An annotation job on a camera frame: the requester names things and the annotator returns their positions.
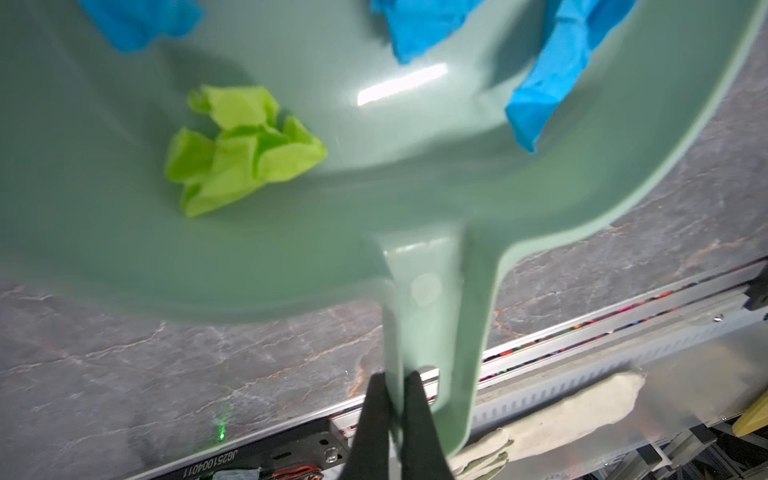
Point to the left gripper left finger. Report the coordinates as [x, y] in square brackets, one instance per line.
[369, 455]

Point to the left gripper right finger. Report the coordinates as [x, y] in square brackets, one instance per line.
[421, 454]

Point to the mint green dustpan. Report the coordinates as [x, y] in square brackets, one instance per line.
[424, 203]

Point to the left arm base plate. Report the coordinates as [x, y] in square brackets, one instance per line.
[299, 452]

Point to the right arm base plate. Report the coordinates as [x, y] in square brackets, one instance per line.
[757, 294]

